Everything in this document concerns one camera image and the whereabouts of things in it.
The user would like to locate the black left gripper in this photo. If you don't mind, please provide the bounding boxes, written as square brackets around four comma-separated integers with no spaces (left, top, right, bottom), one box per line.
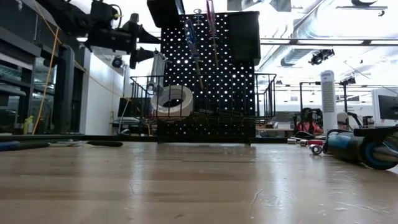
[84,12,162,70]

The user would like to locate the white masking tape roll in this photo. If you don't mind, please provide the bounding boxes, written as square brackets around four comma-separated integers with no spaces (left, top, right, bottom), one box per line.
[150,85,194,118]

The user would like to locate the red clear-handled screwdriver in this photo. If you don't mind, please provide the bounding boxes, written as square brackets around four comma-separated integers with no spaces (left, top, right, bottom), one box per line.
[206,0,220,68]

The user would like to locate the black metal pegboard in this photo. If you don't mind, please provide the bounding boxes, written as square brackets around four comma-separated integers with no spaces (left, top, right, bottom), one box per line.
[160,12,256,144]

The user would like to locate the black teal-handled screwdriver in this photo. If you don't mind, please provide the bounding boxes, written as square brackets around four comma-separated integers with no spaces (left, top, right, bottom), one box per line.
[323,129,398,170]

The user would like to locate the round black lamp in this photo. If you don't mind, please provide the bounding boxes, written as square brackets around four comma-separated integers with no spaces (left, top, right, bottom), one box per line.
[111,55,125,68]

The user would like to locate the small black screen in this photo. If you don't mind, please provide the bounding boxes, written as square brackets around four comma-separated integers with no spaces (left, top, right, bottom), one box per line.
[117,97,152,118]

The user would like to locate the tall black pegboard bin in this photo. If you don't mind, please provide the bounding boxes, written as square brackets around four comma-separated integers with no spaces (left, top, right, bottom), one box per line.
[226,11,262,67]

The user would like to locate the black shelving unit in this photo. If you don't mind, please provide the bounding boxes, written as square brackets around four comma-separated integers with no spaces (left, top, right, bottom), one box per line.
[0,24,43,135]

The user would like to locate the yellow-green spray bottle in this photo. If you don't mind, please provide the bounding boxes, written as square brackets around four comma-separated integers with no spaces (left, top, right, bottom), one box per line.
[23,114,34,134]

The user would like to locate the red and blue pliers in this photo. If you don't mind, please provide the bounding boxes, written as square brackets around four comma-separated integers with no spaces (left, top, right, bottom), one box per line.
[0,141,21,152]

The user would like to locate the black ceiling spotlight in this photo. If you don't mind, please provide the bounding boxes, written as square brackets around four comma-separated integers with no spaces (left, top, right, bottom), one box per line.
[308,49,336,67]

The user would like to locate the person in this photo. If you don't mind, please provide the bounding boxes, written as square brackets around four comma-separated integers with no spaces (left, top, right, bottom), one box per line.
[294,107,324,134]

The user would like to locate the white tower fan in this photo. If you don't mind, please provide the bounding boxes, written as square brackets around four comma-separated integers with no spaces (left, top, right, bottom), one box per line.
[320,70,338,136]

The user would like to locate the black computer monitor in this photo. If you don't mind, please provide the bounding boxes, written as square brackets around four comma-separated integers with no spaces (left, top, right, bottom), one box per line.
[377,95,398,121]

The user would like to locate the black pipe post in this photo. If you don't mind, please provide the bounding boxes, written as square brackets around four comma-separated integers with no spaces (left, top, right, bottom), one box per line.
[52,43,76,134]

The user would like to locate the yellow cable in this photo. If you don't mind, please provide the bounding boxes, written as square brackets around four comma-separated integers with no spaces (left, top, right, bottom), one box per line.
[32,0,65,135]

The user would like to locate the black wire basket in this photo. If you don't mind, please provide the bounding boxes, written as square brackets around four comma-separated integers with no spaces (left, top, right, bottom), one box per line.
[129,73,277,125]

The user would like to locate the black-handled silver pliers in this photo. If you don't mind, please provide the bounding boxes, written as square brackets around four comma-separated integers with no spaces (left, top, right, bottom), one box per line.
[11,139,124,152]

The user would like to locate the grey ceiling duct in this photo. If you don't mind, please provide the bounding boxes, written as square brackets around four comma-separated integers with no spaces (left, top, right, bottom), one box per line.
[281,48,312,68]

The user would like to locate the black pole frame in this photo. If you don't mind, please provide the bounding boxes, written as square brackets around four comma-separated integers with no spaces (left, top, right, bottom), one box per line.
[299,82,322,110]

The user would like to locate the black stand with camera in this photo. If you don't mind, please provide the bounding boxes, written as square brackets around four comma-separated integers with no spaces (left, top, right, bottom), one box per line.
[339,77,357,123]

